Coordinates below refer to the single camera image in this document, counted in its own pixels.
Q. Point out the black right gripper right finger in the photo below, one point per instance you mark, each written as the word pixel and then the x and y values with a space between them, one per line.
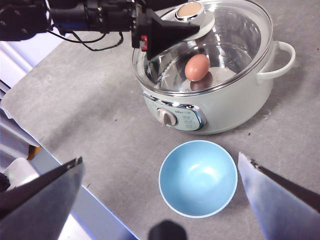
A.
pixel 282 207

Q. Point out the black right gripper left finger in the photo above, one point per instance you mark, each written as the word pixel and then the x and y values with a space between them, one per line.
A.
pixel 37 212

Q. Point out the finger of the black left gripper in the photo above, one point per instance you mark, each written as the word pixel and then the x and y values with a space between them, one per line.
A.
pixel 165 35
pixel 162 3

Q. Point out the brown egg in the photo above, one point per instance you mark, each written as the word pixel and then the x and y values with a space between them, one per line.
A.
pixel 197 67

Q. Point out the glass lid with green knob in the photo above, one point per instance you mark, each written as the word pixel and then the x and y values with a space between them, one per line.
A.
pixel 240 32

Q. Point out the pale green electric steamer pot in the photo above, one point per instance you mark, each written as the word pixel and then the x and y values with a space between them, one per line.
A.
pixel 237 112

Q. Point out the white plastic housing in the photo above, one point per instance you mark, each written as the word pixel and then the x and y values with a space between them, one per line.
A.
pixel 22 172

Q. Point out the blue bowl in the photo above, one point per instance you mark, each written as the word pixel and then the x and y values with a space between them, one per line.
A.
pixel 197 180

